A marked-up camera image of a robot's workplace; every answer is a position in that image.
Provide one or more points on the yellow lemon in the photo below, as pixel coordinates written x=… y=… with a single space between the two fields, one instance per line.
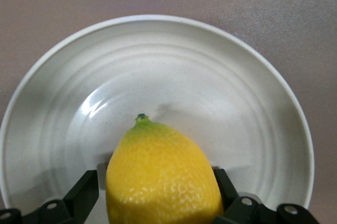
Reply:
x=163 y=174

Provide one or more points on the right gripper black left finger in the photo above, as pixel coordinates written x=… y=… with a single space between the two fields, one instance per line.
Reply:
x=79 y=192

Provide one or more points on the beige plate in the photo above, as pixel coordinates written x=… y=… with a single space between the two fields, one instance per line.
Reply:
x=184 y=76

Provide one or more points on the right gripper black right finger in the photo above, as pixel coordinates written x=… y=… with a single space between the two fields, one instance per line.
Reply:
x=231 y=197

